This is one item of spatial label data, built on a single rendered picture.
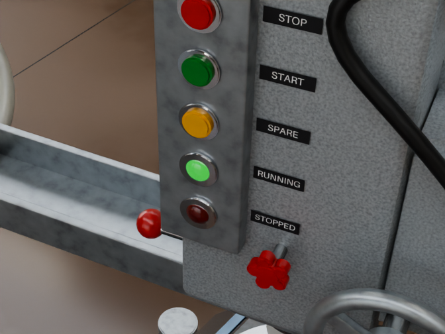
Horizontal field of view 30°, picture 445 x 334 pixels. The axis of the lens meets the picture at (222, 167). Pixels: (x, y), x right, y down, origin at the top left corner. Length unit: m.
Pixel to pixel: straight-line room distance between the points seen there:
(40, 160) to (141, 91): 2.05
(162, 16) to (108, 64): 2.66
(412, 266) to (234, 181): 0.17
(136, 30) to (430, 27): 2.95
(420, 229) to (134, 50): 2.74
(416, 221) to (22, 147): 0.57
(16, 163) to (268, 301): 0.44
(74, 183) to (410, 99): 0.56
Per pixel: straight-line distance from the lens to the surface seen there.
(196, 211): 0.74
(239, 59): 0.63
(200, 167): 0.70
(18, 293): 2.43
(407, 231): 0.72
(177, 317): 2.13
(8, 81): 1.20
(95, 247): 0.97
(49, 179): 1.09
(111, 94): 3.13
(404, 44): 0.60
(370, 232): 0.71
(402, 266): 0.75
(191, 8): 0.62
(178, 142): 0.71
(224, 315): 1.33
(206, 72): 0.64
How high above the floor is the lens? 1.78
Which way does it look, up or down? 40 degrees down
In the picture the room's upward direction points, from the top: 2 degrees clockwise
